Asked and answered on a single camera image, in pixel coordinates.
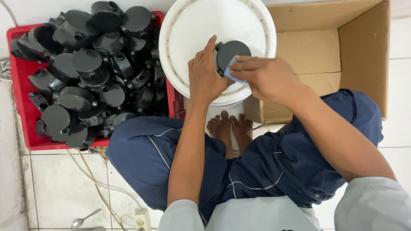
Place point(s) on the white power strip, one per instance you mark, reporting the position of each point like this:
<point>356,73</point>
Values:
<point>142,220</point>

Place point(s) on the person's blue trousers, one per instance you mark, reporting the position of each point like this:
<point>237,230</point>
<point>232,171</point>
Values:
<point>273,166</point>

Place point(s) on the metal spoon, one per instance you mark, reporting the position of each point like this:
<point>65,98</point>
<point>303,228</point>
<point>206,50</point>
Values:
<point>77,222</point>

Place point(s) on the red plastic crate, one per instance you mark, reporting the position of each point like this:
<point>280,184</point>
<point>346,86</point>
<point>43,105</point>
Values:
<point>22,80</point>

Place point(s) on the person's right fingers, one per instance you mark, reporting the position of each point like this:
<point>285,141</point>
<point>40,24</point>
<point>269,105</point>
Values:
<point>245,65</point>

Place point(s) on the round black junction box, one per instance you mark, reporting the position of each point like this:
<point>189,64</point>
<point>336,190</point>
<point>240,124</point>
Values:
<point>231,51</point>

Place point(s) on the person's grey shirt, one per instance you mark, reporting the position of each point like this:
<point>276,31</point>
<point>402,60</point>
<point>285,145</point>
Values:
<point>257,215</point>

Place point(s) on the pile of black conduit fittings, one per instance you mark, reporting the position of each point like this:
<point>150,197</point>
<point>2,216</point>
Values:
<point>90,64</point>

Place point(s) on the blue cleaning cloth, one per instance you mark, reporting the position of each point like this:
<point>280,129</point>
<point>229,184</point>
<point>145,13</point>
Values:
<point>231,73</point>

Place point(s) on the person's left hand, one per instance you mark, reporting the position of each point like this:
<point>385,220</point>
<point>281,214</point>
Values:
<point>205,81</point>

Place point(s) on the person's left foot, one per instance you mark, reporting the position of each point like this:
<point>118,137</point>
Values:
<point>221,128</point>

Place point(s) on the person's right hand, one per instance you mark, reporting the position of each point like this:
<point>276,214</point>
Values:
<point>273,80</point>

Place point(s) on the person's right foot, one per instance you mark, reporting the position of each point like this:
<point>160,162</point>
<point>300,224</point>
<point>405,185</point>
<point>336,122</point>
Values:
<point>242,128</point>

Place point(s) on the brown cardboard box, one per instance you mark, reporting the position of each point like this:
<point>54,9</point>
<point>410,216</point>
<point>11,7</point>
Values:
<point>308,51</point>

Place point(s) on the person's foot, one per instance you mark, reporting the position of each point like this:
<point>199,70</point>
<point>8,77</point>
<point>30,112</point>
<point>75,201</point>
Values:
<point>221,128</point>
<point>242,128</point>

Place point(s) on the white plastic bucket with lid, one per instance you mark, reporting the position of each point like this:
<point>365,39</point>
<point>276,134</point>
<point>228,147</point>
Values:
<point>192,29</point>

